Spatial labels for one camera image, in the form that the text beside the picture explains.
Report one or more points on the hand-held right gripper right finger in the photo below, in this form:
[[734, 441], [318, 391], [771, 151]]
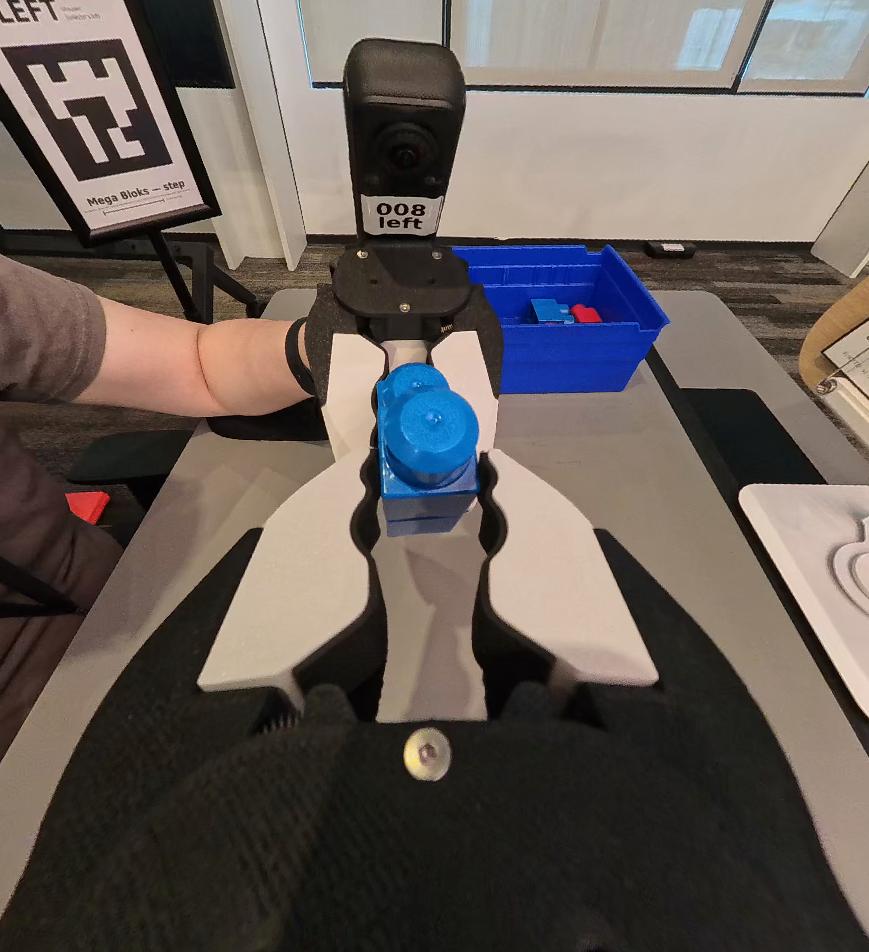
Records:
[[561, 595]]

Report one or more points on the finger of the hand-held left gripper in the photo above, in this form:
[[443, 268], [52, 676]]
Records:
[[352, 401], [475, 372]]

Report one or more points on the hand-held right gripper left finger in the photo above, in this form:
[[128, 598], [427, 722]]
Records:
[[293, 595]]

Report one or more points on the pile of colourful toy blocks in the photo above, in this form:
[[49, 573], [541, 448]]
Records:
[[553, 311]]

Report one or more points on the blue plastic bin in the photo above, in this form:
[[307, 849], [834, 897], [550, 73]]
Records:
[[575, 357]]

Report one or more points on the blue two-stud block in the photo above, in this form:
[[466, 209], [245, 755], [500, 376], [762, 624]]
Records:
[[427, 524]]

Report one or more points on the black wristwatch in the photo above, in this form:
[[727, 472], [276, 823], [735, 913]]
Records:
[[297, 364]]

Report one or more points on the black armrest pad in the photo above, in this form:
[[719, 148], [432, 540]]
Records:
[[271, 424]]

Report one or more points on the black sign easel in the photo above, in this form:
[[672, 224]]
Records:
[[181, 282]]

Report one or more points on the small red object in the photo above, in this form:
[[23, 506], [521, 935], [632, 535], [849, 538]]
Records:
[[88, 506]]

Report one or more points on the small black flat device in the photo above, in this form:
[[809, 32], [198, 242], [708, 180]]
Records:
[[670, 249]]

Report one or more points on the large black display panel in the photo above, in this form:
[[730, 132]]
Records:
[[189, 44]]

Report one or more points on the black desk mat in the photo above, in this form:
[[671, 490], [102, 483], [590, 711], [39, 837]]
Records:
[[746, 439]]

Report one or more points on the white stand base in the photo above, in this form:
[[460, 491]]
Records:
[[798, 535]]

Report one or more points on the framed marker code sign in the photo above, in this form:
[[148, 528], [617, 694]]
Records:
[[85, 111]]

